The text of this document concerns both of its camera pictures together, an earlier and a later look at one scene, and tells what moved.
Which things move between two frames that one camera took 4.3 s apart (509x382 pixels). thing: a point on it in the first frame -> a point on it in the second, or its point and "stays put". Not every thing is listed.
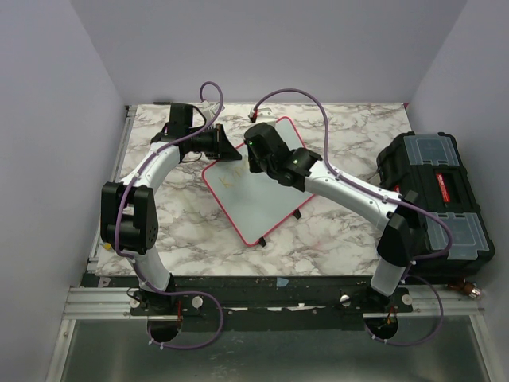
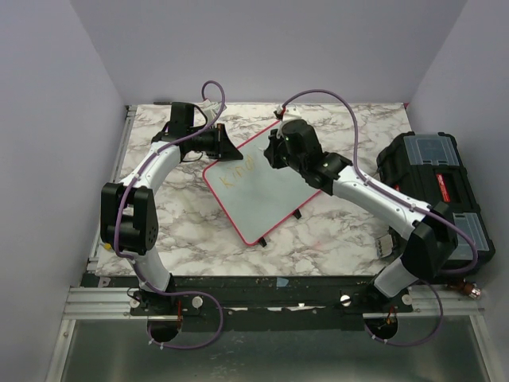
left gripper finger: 228,152 stays put
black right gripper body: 257,165 -> 279,156
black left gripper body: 218,138 stays put
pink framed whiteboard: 256,204 stays put
